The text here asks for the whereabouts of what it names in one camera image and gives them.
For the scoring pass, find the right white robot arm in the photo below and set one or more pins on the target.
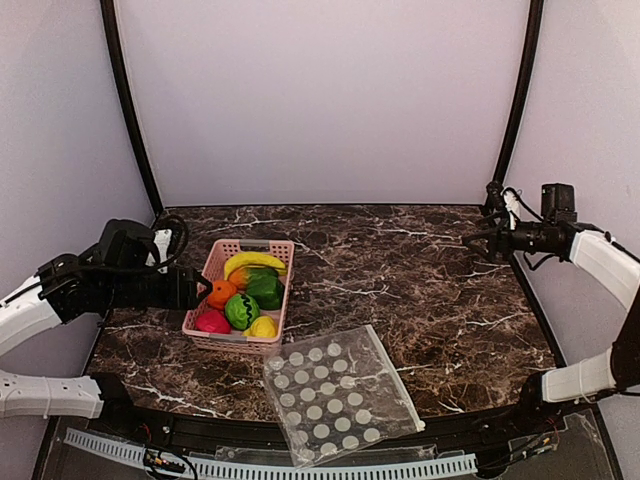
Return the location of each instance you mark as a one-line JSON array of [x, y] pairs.
[[596, 319]]

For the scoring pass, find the yellow toy banana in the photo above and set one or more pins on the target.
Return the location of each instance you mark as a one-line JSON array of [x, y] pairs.
[[255, 260]]

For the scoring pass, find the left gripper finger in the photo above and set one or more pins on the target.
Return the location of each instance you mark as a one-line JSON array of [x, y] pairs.
[[201, 280], [201, 296]]

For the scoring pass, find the red toy fruit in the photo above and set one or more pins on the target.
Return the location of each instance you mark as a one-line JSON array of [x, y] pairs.
[[213, 321]]

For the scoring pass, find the green toy watermelon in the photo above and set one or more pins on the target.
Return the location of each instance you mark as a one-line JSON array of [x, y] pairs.
[[241, 310]]

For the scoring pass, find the black front rail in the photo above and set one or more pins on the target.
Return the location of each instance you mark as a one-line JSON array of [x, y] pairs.
[[488, 430]]

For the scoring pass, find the pink plastic basket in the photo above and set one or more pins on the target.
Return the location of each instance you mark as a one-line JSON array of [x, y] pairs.
[[213, 270]]

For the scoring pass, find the clear dotted zip bag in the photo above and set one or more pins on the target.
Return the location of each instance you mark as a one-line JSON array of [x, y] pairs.
[[338, 372]]

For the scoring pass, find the yellow toy lemon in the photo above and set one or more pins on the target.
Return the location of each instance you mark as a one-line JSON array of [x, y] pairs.
[[262, 327]]

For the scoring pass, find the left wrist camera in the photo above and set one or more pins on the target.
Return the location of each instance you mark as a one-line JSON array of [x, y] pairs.
[[127, 244]]

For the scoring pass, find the orange toy fruit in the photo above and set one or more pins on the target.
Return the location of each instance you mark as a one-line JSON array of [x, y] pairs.
[[222, 292]]

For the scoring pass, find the white slotted cable duct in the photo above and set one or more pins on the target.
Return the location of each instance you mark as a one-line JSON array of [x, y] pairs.
[[230, 463]]

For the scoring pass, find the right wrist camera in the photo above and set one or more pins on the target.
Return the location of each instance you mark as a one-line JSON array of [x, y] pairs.
[[558, 203]]

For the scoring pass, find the right black frame post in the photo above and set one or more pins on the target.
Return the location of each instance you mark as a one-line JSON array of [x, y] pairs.
[[523, 81]]

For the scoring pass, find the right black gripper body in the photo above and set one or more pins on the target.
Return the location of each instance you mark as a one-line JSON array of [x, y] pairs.
[[540, 240]]

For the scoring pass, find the left black frame post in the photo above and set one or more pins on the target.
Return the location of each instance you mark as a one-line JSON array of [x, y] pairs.
[[126, 101]]

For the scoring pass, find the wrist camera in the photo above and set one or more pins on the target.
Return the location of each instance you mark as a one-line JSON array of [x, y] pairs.
[[127, 244], [558, 203]]

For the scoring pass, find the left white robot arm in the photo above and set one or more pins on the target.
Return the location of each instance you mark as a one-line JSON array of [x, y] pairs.
[[64, 290]]

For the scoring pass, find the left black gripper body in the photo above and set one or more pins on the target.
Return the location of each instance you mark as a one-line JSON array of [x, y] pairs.
[[130, 290]]

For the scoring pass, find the black frame post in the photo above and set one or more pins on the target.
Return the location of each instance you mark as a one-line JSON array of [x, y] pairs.
[[523, 81], [126, 101]]

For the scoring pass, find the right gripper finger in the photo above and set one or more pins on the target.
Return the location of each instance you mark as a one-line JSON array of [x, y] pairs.
[[477, 232], [476, 248]]

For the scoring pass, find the orange green toy mango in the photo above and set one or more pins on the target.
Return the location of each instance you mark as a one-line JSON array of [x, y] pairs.
[[240, 278]]

